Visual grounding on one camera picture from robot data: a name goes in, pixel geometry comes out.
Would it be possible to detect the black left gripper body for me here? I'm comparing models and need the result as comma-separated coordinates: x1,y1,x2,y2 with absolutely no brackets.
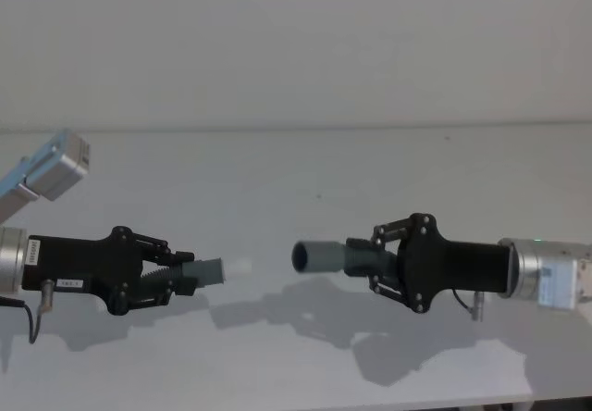
21,225,144,316

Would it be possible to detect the right gripper thin dark cable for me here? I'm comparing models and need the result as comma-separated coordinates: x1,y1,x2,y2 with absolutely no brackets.
451,289,486,323

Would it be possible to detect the left gripper thin dark cable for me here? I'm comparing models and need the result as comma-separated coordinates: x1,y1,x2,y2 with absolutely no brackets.
0,279,56,345

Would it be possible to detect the grey hollow tube fitting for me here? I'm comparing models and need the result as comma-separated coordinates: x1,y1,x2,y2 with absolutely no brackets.
290,238,400,279

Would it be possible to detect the white table cloth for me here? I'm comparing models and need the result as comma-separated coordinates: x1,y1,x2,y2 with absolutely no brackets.
0,126,592,411

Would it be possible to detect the gripper thin dark cable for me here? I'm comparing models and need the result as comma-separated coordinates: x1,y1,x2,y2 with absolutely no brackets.
0,279,56,345
451,289,486,323

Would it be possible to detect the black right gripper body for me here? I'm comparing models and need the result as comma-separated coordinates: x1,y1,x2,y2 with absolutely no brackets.
397,212,511,315

